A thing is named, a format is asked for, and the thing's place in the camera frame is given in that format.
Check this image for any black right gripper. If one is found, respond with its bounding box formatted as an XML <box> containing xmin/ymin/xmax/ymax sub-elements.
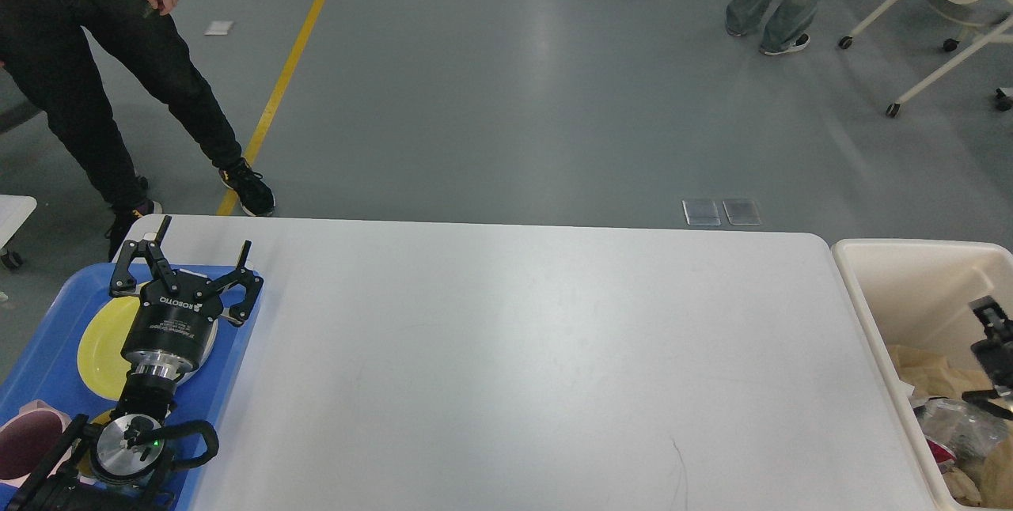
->
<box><xmin>962</xmin><ymin>296</ymin><xmax>1013</xmax><ymax>421</ymax></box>

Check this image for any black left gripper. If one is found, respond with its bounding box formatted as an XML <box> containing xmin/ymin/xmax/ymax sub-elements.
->
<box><xmin>108</xmin><ymin>214</ymin><xmax>264</xmax><ymax>376</ymax></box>

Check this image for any large brown paper bag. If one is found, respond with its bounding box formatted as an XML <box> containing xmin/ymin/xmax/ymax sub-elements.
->
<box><xmin>886</xmin><ymin>345</ymin><xmax>992</xmax><ymax>399</ymax></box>

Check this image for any crushed red can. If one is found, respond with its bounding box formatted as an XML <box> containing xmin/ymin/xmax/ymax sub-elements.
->
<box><xmin>925</xmin><ymin>437</ymin><xmax>957</xmax><ymax>475</ymax></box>

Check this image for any yellow plastic plate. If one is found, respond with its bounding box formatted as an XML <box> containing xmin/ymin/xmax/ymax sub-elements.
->
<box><xmin>77</xmin><ymin>296</ymin><xmax>141</xmax><ymax>400</ymax></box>

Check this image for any pink mug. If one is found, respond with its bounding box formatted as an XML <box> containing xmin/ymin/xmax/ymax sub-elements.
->
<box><xmin>1</xmin><ymin>399</ymin><xmax>71</xmax><ymax>488</ymax></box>

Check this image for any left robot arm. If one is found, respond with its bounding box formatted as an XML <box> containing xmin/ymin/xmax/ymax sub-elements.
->
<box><xmin>2</xmin><ymin>218</ymin><xmax>264</xmax><ymax>510</ymax></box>

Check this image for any pink plate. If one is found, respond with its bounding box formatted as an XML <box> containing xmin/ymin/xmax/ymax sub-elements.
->
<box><xmin>192</xmin><ymin>319</ymin><xmax>218</xmax><ymax>372</ymax></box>

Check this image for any white plastic bin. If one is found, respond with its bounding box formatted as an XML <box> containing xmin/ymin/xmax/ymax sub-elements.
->
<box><xmin>832</xmin><ymin>238</ymin><xmax>1012</xmax><ymax>510</ymax></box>

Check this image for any crumpled brown paper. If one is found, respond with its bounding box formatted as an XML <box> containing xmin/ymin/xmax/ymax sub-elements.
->
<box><xmin>942</xmin><ymin>437</ymin><xmax>1012</xmax><ymax>509</ymax></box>

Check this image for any blue plastic tray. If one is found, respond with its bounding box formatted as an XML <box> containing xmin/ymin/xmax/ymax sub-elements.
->
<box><xmin>1</xmin><ymin>263</ymin><xmax>260</xmax><ymax>510</ymax></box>

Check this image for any white side table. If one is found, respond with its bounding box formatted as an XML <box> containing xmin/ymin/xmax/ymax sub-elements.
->
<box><xmin>0</xmin><ymin>195</ymin><xmax>37</xmax><ymax>271</ymax></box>

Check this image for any floor socket plate right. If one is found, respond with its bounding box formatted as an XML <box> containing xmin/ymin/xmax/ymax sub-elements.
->
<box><xmin>721</xmin><ymin>199</ymin><xmax>763</xmax><ymax>225</ymax></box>

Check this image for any floor socket plate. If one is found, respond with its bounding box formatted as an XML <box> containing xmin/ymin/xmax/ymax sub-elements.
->
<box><xmin>721</xmin><ymin>199</ymin><xmax>763</xmax><ymax>225</ymax></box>
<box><xmin>681</xmin><ymin>199</ymin><xmax>723</xmax><ymax>227</ymax></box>

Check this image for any floor socket plate left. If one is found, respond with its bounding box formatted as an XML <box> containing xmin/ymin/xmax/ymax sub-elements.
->
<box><xmin>681</xmin><ymin>199</ymin><xmax>723</xmax><ymax>227</ymax></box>

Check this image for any person in black trousers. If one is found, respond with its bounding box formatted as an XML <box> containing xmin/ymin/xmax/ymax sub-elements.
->
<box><xmin>1</xmin><ymin>0</ymin><xmax>276</xmax><ymax>256</ymax></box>

